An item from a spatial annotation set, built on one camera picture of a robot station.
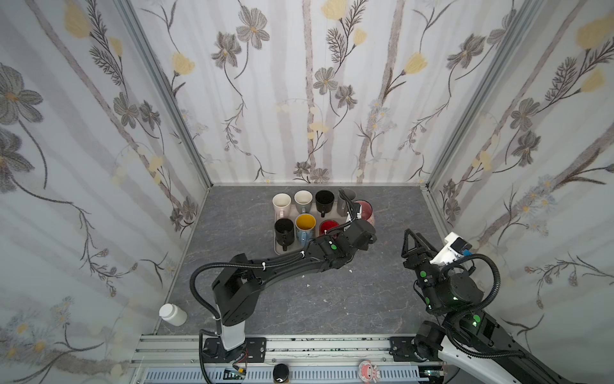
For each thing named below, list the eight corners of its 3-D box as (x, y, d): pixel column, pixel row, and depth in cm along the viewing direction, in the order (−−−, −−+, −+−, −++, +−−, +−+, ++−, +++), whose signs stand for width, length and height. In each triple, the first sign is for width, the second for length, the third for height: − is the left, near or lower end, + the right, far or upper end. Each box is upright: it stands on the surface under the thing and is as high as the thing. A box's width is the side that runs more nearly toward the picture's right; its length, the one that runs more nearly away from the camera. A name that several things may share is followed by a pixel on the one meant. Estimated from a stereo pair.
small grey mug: (290, 215, 108) (288, 204, 102) (299, 199, 115) (298, 187, 108) (306, 220, 106) (305, 209, 100) (314, 203, 113) (314, 192, 106)
